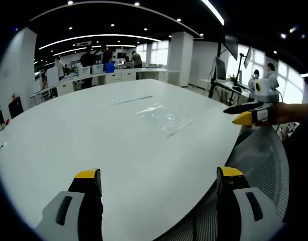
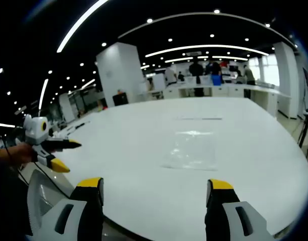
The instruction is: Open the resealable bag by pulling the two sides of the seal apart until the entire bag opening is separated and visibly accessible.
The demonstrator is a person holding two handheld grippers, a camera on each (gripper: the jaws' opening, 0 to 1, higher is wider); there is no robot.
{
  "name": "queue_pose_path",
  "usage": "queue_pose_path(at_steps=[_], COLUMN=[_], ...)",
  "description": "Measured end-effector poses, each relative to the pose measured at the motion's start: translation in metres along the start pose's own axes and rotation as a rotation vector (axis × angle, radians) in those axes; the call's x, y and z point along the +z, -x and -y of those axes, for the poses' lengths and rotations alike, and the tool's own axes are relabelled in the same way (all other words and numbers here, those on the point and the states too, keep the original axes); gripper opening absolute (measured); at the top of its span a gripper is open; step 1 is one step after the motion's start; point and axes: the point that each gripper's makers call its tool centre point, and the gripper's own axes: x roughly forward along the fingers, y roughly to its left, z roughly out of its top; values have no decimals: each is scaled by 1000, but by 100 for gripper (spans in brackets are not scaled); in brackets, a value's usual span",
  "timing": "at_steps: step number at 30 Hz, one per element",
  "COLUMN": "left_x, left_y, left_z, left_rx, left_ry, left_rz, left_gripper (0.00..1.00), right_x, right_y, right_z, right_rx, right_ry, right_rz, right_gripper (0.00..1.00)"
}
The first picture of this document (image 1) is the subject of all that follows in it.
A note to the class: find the black chair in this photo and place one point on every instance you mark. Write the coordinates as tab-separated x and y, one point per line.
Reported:
16	109

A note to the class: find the large dark wall screen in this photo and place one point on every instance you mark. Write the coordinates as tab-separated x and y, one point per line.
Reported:
231	47

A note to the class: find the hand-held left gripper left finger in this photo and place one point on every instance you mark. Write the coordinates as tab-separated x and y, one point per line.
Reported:
68	218

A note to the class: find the black framed work desk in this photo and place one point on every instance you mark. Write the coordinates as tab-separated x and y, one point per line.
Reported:
229	86

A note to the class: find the clear resealable plastic bag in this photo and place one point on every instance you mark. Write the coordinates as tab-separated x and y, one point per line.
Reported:
163	120

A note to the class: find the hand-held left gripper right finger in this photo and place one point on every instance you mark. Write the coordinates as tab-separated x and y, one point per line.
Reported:
244	216

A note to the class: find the person's dark clothing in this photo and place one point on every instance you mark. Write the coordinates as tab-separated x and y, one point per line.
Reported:
300	163

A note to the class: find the long white cabinet counter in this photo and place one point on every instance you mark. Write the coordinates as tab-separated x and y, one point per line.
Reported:
118	76

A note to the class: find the blue storage bin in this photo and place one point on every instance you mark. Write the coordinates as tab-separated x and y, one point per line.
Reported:
109	67

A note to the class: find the clear storage box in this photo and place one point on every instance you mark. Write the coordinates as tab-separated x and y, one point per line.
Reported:
84	71
97	69

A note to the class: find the person's right hand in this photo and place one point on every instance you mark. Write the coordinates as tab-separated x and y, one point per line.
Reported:
280	113

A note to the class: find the grey mesh office chair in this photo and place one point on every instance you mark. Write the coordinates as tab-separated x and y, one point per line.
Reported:
264	160

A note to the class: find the desk computer monitor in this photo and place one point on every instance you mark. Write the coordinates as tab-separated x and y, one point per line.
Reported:
220	69

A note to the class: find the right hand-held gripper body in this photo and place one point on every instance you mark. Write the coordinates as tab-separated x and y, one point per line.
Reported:
265	93

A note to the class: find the small green potted plant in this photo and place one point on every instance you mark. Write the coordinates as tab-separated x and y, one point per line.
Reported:
232	78

